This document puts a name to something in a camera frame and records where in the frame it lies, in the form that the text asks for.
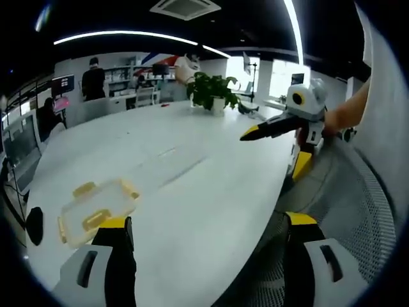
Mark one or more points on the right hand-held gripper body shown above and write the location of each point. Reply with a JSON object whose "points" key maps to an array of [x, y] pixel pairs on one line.
{"points": [[311, 102]]}

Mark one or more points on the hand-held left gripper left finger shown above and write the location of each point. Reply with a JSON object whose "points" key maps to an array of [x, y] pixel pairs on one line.
{"points": [[72, 272]]}

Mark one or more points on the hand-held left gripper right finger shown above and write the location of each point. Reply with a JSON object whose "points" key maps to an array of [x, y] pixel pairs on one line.
{"points": [[346, 272]]}

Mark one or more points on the clear plastic box yellow buckles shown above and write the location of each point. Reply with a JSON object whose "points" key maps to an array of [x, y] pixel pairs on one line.
{"points": [[96, 204]]}

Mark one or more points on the person's right hand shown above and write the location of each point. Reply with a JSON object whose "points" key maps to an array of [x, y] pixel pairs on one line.
{"points": [[337, 120]]}

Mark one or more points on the dark object on table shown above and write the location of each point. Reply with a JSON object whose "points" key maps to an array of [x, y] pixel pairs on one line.
{"points": [[250, 110]]}

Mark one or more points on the black tripod stand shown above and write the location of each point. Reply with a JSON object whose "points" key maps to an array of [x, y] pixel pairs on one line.
{"points": [[254, 80]]}

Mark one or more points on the grey mesh office chair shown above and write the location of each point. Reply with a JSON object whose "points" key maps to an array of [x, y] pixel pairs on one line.
{"points": [[345, 198]]}

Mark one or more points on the small black object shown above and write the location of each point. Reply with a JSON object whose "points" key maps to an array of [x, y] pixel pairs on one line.
{"points": [[34, 225]]}

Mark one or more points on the potted green plant white pot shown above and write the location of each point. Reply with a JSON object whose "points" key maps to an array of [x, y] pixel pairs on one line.
{"points": [[209, 89]]}

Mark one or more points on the long ceiling light strip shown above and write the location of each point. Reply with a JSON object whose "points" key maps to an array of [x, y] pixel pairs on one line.
{"points": [[124, 34], [295, 28]]}

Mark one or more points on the short ceiling light strip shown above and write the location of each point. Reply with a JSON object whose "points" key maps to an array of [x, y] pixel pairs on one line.
{"points": [[216, 51]]}

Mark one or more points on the black computer monitor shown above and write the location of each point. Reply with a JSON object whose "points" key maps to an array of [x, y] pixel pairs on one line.
{"points": [[160, 68]]}

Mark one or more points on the white office chair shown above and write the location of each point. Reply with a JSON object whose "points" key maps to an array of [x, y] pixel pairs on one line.
{"points": [[145, 96]]}

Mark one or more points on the glass desk partition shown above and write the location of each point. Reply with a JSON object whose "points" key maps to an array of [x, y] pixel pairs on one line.
{"points": [[20, 144]]}

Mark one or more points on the ceiling air conditioner vent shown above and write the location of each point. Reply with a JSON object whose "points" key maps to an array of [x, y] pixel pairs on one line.
{"points": [[185, 8]]}

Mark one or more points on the white storage shelf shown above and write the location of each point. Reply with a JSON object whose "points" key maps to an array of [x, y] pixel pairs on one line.
{"points": [[119, 80]]}

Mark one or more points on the grey chair backrest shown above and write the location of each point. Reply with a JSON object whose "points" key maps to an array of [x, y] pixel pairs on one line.
{"points": [[93, 110]]}

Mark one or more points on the dark wall monitor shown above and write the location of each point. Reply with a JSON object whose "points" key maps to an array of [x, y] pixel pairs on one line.
{"points": [[63, 84]]}

